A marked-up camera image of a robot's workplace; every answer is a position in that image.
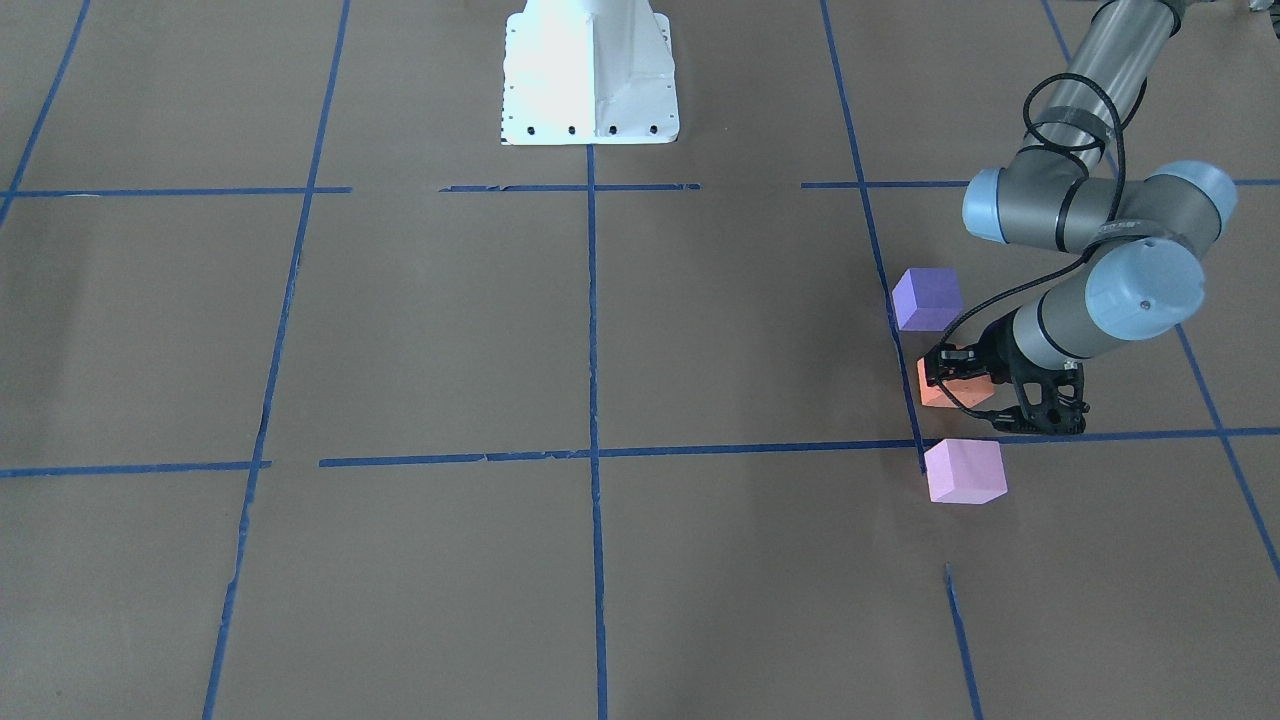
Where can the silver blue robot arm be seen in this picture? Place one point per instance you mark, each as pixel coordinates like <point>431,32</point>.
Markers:
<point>1136,245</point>

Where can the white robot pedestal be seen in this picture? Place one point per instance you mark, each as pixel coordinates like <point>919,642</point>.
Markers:
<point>588,73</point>

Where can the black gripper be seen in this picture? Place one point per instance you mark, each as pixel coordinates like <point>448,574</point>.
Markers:
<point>986,359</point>

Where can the pink foam block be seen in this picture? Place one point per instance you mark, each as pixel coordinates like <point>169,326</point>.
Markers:
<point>969,471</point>

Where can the orange foam block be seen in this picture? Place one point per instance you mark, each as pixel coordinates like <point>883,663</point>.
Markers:
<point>969,392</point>

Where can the purple foam block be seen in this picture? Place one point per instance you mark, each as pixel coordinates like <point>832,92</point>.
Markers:
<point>927,299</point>

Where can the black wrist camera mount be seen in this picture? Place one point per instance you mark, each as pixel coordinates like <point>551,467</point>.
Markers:
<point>1048,402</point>

